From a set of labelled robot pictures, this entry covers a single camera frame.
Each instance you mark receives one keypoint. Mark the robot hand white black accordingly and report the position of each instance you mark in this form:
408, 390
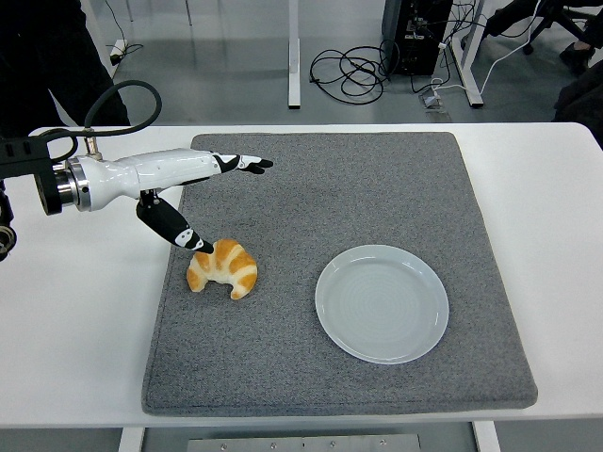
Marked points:
141, 174

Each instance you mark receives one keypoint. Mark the golden croissant bread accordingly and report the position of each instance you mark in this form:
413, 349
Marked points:
235, 273

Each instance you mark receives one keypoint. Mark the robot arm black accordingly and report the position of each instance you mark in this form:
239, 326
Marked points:
23, 155

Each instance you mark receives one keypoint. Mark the pale grey round plate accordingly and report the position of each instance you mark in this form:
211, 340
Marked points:
381, 306

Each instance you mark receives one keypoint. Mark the grey metal plate with screws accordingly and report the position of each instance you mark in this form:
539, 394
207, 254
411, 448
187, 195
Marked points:
301, 443

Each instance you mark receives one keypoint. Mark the white power strip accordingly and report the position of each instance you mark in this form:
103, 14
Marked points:
118, 51

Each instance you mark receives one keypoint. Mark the grey fabric mat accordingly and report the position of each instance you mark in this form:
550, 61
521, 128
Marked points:
282, 188

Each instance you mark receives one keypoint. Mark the person in dark clothing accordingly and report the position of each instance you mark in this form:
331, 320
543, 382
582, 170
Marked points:
37, 47

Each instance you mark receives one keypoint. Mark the white table leg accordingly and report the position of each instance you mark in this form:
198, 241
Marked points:
131, 441
487, 440

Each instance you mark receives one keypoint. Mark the metal floor socket box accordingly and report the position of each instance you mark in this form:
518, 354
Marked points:
431, 101

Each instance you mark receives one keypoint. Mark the black computer tower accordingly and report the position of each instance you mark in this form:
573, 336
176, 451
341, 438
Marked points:
414, 42

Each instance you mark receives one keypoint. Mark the seated person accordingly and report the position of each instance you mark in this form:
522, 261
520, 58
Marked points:
579, 99

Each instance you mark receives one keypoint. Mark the black office chair base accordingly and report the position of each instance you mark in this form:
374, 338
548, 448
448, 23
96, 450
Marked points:
565, 14

